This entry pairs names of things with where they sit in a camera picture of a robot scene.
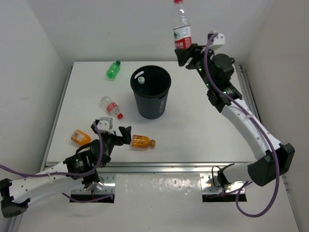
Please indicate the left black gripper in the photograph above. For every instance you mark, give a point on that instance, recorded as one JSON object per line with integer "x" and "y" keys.
{"x": 117, "y": 138}

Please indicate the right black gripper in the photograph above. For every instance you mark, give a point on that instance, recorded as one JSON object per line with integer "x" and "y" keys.
{"x": 194, "y": 52}

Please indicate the clear bottle red label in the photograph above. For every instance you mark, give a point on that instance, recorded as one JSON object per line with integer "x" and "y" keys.
{"x": 181, "y": 26}
{"x": 111, "y": 107}

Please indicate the orange bottle brown cap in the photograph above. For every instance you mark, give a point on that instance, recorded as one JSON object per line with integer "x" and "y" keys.
{"x": 139, "y": 141}

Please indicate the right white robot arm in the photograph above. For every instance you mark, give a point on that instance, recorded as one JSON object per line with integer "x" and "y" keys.
{"x": 273, "y": 158}

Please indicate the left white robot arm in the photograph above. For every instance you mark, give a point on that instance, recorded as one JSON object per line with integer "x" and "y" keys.
{"x": 78, "y": 170}

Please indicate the black plastic waste bin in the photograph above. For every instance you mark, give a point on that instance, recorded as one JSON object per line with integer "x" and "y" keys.
{"x": 151, "y": 97}

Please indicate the white cap bottle in bin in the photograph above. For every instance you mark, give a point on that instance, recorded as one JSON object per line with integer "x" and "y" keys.
{"x": 141, "y": 80}

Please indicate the orange bottle barcode label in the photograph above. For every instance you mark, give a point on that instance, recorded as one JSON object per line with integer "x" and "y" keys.
{"x": 80, "y": 137}

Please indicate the green plastic bottle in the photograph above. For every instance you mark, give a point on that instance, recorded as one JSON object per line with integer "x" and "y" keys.
{"x": 113, "y": 70}

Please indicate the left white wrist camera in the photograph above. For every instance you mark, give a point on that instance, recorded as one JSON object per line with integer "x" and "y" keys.
{"x": 104, "y": 124}

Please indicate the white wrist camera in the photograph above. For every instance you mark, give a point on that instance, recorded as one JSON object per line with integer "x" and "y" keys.
{"x": 104, "y": 124}
{"x": 218, "y": 41}

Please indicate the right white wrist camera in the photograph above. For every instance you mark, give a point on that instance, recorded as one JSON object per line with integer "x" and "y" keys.
{"x": 218, "y": 41}

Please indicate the aluminium frame rail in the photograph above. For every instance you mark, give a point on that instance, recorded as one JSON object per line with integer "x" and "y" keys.
{"x": 156, "y": 190}

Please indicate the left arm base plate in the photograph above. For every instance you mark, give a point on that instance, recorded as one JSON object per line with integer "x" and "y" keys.
{"x": 102, "y": 192}

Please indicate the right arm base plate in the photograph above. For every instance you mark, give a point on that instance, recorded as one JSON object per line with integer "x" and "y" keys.
{"x": 213, "y": 194}

